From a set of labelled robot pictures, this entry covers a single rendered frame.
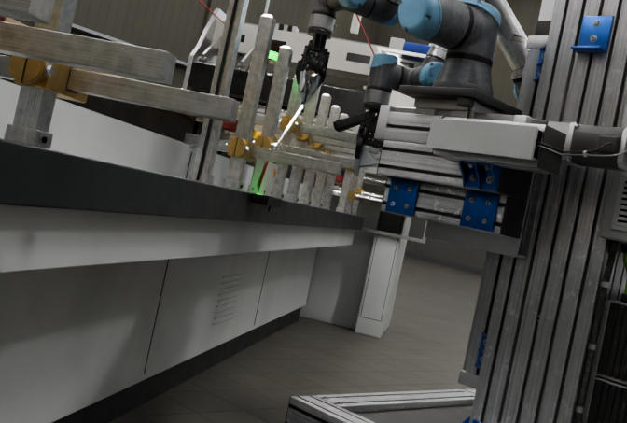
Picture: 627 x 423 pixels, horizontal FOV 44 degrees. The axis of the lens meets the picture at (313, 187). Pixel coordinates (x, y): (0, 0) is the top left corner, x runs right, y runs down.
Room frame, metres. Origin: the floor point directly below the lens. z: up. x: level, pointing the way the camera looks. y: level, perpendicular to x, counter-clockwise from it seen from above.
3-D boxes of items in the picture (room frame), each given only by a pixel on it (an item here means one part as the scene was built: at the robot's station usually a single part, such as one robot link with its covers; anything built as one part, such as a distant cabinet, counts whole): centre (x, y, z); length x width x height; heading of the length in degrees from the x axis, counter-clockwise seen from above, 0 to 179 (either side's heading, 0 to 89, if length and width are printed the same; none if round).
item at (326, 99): (3.03, 0.02, 0.90); 0.04 x 0.04 x 0.48; 79
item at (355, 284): (5.23, 0.16, 0.95); 1.65 x 0.70 x 1.90; 79
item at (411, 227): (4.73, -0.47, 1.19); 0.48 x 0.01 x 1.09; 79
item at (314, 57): (2.28, 0.07, 1.15); 0.09 x 0.08 x 0.12; 9
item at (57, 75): (1.08, 0.39, 0.80); 0.14 x 0.06 x 0.05; 169
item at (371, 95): (2.28, -0.13, 1.05); 0.08 x 0.08 x 0.05
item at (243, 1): (1.79, 0.26, 0.93); 0.05 x 0.05 x 0.45; 79
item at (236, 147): (2.07, 0.21, 0.81); 0.14 x 0.06 x 0.05; 169
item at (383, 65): (2.28, -0.13, 1.12); 0.09 x 0.08 x 0.11; 104
